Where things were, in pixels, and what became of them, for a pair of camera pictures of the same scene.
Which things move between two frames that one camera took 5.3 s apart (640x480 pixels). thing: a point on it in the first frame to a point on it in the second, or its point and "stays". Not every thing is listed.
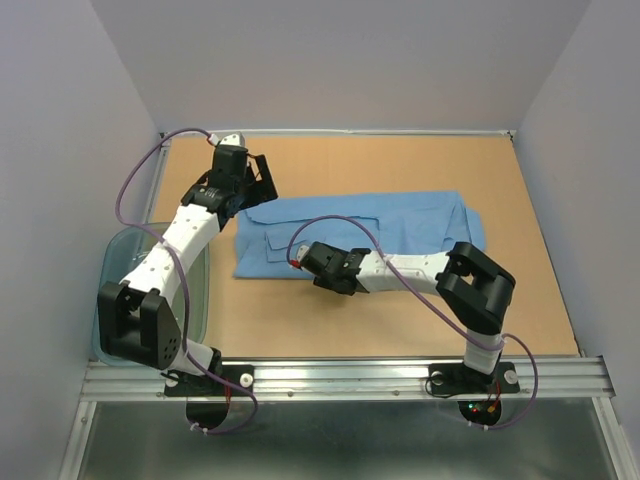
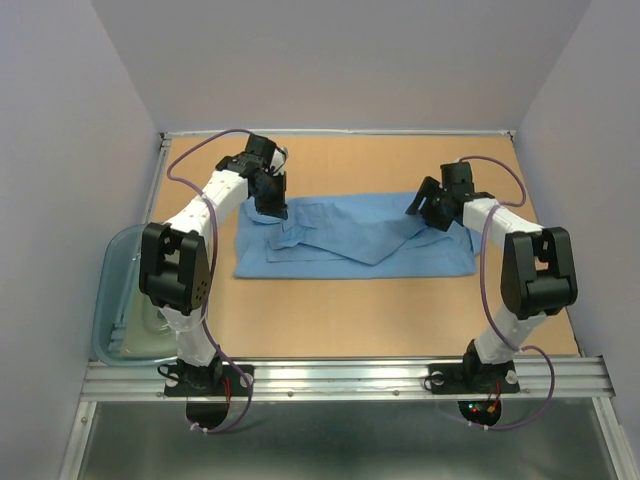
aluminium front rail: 540,378 stays
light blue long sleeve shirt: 271,233 stays
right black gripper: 342,251 to 429,188
